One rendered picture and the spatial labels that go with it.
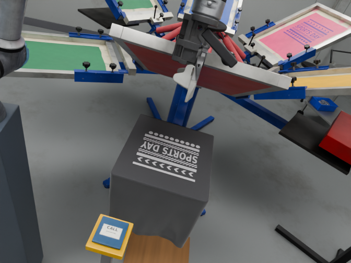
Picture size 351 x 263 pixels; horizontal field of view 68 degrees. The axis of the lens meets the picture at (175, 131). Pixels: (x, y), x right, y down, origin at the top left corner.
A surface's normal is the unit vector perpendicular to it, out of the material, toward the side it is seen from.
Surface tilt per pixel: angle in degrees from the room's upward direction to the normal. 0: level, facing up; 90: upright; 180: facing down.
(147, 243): 0
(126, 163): 0
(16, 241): 90
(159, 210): 91
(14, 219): 90
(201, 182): 0
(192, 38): 73
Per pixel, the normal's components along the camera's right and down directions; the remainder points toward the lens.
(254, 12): 0.07, 0.64
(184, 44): -0.09, 0.34
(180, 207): -0.18, 0.65
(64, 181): 0.24, -0.75
